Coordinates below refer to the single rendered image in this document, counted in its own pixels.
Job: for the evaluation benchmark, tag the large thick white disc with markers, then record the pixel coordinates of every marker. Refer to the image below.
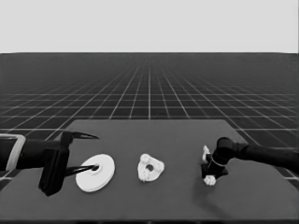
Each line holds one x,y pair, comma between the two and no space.
93,182

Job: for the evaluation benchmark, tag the small white T-shaped piece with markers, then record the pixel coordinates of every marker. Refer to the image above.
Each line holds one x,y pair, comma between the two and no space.
205,153

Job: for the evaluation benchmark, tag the white round carrier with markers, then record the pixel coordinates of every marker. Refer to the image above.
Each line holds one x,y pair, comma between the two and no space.
140,168

